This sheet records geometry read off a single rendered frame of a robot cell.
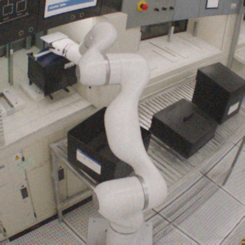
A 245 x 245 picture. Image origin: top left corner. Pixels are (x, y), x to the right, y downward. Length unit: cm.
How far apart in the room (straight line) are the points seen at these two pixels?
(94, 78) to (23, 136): 71
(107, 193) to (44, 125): 77
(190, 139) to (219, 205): 104
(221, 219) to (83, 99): 141
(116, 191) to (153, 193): 11
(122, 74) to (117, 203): 38
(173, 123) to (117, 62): 83
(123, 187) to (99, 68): 35
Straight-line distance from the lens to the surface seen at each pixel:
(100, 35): 108
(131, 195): 99
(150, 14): 180
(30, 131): 163
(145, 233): 140
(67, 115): 173
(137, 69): 103
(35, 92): 184
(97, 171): 151
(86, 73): 99
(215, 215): 255
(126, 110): 99
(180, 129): 175
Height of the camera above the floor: 193
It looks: 39 degrees down
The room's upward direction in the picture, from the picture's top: 8 degrees clockwise
